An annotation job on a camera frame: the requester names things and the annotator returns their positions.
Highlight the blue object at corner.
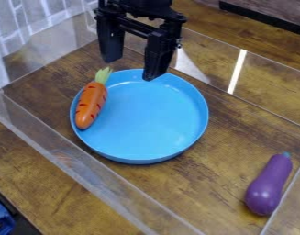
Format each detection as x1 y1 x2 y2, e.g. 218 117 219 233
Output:
0 203 15 235

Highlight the purple toy eggplant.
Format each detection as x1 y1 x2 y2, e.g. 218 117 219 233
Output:
246 152 293 216

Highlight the orange toy carrot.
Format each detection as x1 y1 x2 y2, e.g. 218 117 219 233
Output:
75 67 113 129

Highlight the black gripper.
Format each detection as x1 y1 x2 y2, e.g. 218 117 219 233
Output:
95 0 187 81

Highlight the clear acrylic enclosure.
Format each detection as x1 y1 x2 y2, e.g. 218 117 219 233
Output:
0 0 300 235

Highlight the blue round plate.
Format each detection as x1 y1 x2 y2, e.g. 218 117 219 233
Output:
74 69 209 164

